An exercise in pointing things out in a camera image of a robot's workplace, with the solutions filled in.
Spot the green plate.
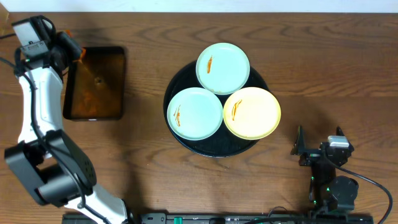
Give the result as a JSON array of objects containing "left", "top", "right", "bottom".
[
  {"left": 195, "top": 43, "right": 251, "bottom": 95},
  {"left": 166, "top": 87, "right": 223, "bottom": 141}
]

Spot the orange green sponge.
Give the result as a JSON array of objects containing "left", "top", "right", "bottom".
[{"left": 64, "top": 30, "right": 86, "bottom": 62}]

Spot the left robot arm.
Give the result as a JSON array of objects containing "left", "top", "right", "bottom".
[{"left": 4, "top": 15, "right": 136, "bottom": 223}]

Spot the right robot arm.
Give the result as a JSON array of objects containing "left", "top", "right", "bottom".
[{"left": 291, "top": 126, "right": 359, "bottom": 218}]

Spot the black rectangular water tray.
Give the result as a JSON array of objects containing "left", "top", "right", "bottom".
[{"left": 63, "top": 46, "right": 126, "bottom": 121}]

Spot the round black serving tray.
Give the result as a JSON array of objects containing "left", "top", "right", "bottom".
[{"left": 163, "top": 60, "right": 257, "bottom": 157}]

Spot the yellow plate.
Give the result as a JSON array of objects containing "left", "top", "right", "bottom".
[{"left": 223, "top": 87, "right": 281, "bottom": 140}]

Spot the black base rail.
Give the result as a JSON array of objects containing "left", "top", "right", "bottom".
[{"left": 61, "top": 212, "right": 374, "bottom": 224}]

